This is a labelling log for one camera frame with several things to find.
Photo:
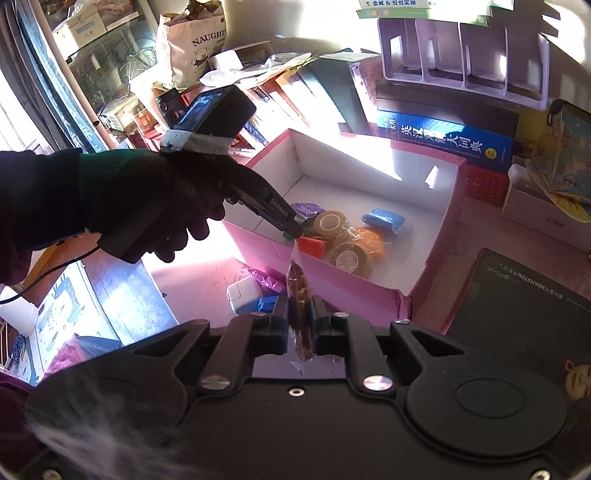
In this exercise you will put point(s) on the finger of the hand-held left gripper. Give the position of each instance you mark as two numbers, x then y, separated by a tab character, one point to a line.
276	211

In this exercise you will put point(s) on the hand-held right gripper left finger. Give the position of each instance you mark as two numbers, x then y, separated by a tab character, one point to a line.
280	330

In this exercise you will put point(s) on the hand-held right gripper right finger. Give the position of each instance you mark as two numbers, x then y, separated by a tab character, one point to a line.
316	318

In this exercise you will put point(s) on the brown clear snack packet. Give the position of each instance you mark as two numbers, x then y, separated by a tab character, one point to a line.
298	286

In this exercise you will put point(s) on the pink cardboard box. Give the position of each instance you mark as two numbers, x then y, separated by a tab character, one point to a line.
332	180

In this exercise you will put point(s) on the person's left forearm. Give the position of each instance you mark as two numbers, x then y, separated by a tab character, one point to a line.
41	207

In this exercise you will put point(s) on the pink desktop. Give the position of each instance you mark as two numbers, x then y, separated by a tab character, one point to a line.
466	226

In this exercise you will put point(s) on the person's left hand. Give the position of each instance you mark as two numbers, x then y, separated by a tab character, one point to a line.
180	198

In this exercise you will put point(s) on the purple plastic packet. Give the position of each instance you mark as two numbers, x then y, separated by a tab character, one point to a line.
302	210

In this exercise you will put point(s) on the small blue block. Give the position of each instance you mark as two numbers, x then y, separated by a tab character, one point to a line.
266	304

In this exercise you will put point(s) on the red orange block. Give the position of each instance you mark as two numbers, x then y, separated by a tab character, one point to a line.
312	245

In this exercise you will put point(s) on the white power adapter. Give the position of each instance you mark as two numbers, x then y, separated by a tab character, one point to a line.
242	293

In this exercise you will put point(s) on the pink plastic bag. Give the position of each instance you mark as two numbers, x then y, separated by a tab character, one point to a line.
264	278

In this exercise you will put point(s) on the tan tape roll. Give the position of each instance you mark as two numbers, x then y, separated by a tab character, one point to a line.
328	223
349	259

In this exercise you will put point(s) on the row of books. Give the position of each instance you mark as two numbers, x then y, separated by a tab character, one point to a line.
277	110

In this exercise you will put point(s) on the bear print paper bag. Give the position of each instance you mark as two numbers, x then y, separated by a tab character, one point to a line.
189	50

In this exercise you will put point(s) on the orange plastic packet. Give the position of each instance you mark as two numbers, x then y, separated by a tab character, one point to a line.
371	240

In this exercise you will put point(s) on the blue packet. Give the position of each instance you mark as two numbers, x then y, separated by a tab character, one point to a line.
383	220

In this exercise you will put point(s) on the glass cabinet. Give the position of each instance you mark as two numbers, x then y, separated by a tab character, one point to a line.
111	78

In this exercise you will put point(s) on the dark green book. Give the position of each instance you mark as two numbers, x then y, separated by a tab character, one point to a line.
334	94

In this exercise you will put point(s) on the white cardboard box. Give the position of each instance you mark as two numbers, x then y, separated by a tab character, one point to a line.
85	30

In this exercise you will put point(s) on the blue plastic bag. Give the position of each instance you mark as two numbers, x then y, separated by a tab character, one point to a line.
99	348

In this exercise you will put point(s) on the blue dictionary book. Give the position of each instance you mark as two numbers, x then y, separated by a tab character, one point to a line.
443	138

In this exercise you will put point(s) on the black book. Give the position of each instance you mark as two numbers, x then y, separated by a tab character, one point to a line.
521	314

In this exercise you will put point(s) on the red book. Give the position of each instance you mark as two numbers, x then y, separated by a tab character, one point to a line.
485	183

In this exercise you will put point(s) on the magenta plastic bag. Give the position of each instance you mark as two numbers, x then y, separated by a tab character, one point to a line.
67	362

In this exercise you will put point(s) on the blue patterned mat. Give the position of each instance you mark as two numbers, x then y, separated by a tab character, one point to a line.
60	309

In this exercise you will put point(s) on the purple desk organizer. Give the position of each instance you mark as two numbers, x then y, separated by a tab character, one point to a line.
461	69

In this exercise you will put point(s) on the illustrated picture book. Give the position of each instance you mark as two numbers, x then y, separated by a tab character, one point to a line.
570	147

